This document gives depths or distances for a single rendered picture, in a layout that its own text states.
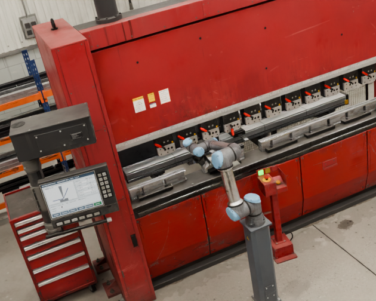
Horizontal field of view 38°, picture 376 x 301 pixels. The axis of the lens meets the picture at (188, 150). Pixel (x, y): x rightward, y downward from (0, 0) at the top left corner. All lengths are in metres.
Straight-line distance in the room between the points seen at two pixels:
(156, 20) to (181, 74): 0.48
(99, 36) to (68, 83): 0.43
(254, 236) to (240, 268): 0.88
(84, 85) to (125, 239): 1.30
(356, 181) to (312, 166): 0.59
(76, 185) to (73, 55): 0.86
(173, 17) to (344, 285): 2.51
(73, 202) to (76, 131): 0.49
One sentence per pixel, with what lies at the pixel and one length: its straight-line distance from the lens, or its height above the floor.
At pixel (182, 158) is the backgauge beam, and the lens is 4.79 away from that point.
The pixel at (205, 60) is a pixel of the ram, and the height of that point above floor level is 1.84.
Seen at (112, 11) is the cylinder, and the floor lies 2.37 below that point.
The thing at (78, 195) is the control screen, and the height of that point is 1.44.
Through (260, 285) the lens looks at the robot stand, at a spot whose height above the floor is 0.24.
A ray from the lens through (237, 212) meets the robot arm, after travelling 3.91.
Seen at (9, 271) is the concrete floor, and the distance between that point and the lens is 5.76.
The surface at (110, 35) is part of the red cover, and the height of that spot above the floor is 2.23.
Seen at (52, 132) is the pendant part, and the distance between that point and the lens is 3.44.
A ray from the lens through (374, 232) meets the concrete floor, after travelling 5.25.
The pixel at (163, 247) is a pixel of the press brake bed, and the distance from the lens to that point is 4.67.
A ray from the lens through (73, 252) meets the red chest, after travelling 4.75.
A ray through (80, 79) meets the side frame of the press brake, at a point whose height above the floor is 2.04.
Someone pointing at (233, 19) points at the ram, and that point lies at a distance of 4.32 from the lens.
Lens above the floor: 3.19
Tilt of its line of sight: 27 degrees down
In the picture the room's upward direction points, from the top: 11 degrees counter-clockwise
